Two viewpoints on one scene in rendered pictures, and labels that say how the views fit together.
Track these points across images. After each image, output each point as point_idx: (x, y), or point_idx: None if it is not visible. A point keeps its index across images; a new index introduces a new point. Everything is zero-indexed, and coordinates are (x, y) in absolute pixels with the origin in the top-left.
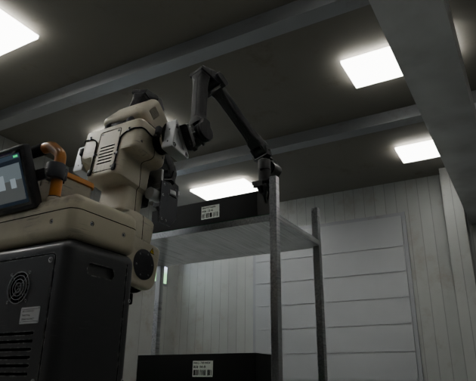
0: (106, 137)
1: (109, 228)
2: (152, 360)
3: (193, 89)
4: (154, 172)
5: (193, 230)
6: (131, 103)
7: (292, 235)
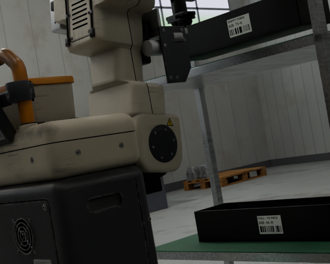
0: None
1: (100, 147)
2: (210, 216)
3: None
4: (147, 14)
5: (219, 65)
6: None
7: None
